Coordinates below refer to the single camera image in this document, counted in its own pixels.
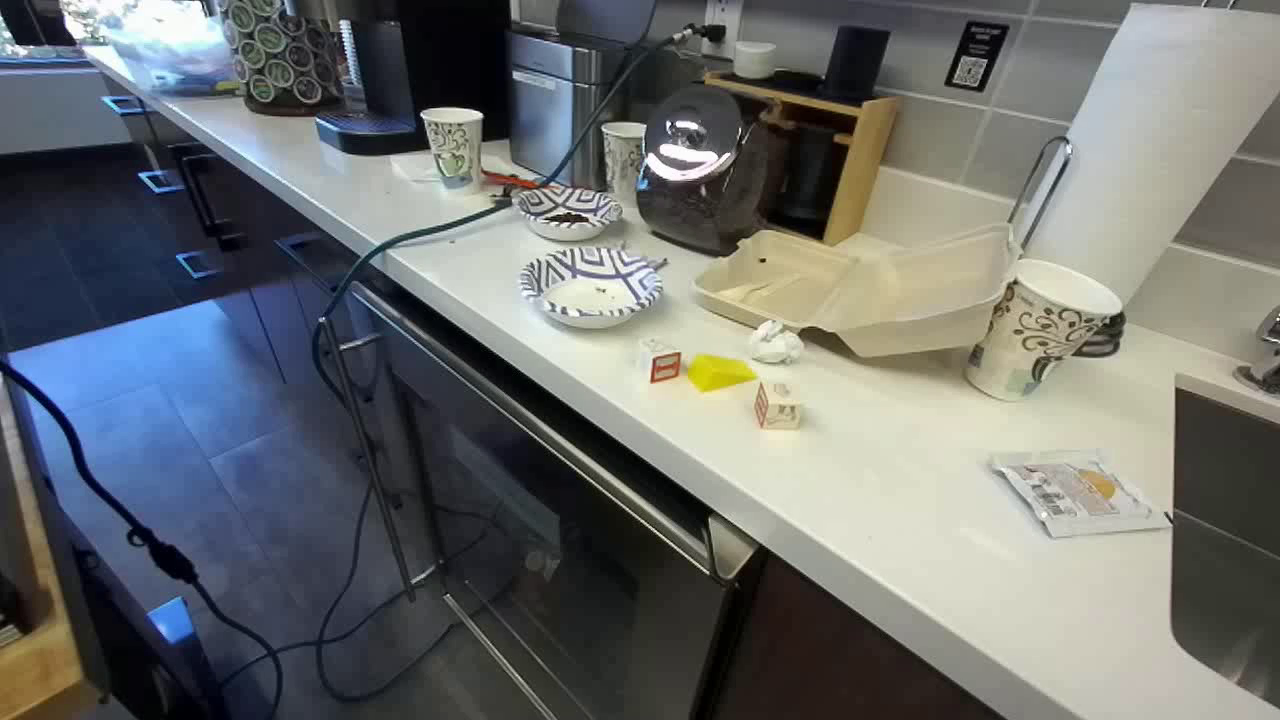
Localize small creamer cup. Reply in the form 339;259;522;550
754;378;810;437

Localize black coffee machine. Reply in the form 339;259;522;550
313;0;517;161

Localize black cup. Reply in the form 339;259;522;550
821;22;893;108

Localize large patterned paper cup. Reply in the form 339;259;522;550
966;257;1130;402

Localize coffee pod holder rack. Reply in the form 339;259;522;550
213;0;350;121

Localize yellow packet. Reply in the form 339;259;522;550
684;349;760;394

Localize blue patterned bowl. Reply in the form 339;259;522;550
517;241;670;335
511;178;625;247

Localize crumpled white paper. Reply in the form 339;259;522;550
743;317;810;369

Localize stainless steel dishwasher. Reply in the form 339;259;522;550
350;276;763;720

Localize red stirrer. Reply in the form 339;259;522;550
478;162;543;190

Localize beige takeout clamshell container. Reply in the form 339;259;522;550
689;220;1017;364

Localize black container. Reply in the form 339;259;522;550
768;121;853;241

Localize wooden shelf rack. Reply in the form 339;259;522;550
701;73;906;247

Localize small white container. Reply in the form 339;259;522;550
729;35;781;84

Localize dark brown cabinet door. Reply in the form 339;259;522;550
706;550;1003;720

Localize flat clear plastic packet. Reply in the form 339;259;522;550
987;448;1171;543

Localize white paper towel roll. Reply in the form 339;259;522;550
1020;0;1280;306

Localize black box device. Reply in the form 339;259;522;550
72;532;233;720

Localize clear plastic bag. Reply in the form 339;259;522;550
56;0;245;101

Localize steel sink basin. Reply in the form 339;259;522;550
1167;377;1280;712

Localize metal faucet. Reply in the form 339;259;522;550
1234;299;1280;394

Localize wooden board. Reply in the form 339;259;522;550
0;382;100;720

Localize black power cable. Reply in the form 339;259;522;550
213;14;712;712

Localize white wall outlet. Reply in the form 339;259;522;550
701;0;749;52

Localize black white wall sign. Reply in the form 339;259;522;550
941;14;1011;97

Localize thick black cable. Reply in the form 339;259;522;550
0;355;289;720

